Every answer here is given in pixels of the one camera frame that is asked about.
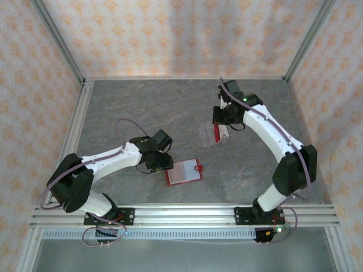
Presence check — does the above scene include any red and white credit card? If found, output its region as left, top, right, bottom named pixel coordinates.
left=213, top=124, right=229, bottom=144

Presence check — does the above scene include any red leather card holder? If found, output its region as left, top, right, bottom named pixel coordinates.
left=165, top=158, right=204, bottom=187

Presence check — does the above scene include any clear acrylic card stand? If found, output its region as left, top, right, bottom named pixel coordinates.
left=200, top=122, right=230, bottom=147

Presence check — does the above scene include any aluminium front mounting rail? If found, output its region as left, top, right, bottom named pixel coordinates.
left=29, top=204, right=340, bottom=227

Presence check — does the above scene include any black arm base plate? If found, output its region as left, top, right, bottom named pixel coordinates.
left=83, top=208, right=135, bottom=227
left=234, top=206, right=284, bottom=227

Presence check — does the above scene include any grey slotted cable duct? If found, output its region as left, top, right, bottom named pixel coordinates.
left=41, top=228, right=258, bottom=240

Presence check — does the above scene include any aluminium side rail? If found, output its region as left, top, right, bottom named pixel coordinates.
left=45, top=79, right=96, bottom=206

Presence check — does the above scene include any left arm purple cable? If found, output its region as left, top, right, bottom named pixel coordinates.
left=39, top=118, right=151, bottom=248

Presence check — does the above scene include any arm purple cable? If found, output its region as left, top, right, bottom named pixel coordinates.
left=218, top=78, right=314, bottom=245
left=39, top=118, right=151, bottom=248

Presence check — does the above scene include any aluminium frame post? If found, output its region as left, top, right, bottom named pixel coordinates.
left=29, top=0, right=87, bottom=86
left=283, top=0, right=338, bottom=83

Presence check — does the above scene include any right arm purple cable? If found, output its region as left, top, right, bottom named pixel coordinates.
left=218, top=78, right=314, bottom=245

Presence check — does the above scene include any aluminium frame leg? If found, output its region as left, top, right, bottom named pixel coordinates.
left=16, top=226, right=43, bottom=272
left=324, top=226, right=357, bottom=272

